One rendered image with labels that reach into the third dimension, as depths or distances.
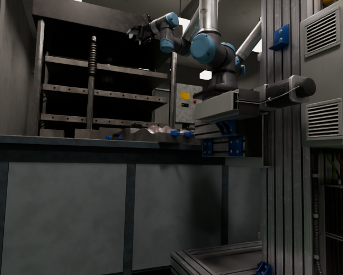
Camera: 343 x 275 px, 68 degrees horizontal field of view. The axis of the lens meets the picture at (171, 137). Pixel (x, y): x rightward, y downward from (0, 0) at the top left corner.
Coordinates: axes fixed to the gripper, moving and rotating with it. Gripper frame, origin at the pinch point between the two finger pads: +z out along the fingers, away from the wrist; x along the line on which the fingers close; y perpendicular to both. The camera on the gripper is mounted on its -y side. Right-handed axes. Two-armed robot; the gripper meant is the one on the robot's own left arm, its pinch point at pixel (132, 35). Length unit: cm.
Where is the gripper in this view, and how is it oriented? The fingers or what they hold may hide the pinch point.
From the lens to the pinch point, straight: 169.5
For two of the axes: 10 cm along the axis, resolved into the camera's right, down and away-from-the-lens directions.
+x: 6.6, 2.1, 7.3
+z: -7.5, 0.4, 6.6
